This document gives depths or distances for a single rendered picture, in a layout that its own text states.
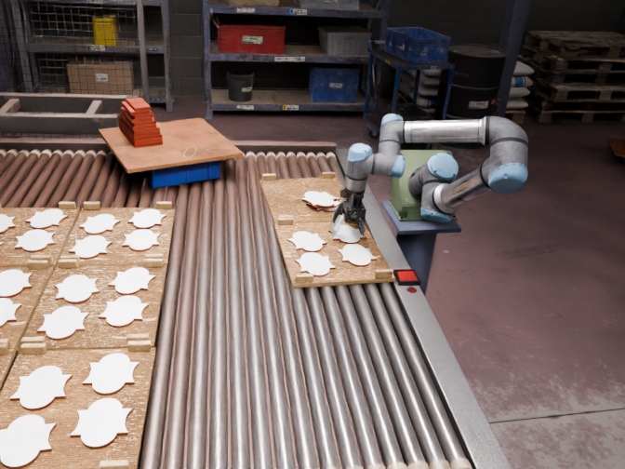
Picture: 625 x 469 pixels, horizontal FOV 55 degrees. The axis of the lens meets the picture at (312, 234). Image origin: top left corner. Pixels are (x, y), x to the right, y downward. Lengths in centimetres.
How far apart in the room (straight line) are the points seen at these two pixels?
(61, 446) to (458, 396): 96
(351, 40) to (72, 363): 523
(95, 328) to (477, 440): 105
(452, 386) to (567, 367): 180
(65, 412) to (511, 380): 224
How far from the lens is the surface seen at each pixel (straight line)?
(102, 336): 176
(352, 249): 212
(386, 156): 204
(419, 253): 261
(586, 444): 304
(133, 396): 157
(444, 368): 172
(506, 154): 199
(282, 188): 256
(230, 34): 621
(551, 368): 338
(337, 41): 640
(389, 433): 151
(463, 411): 162
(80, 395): 160
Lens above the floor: 201
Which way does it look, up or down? 29 degrees down
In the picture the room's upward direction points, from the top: 4 degrees clockwise
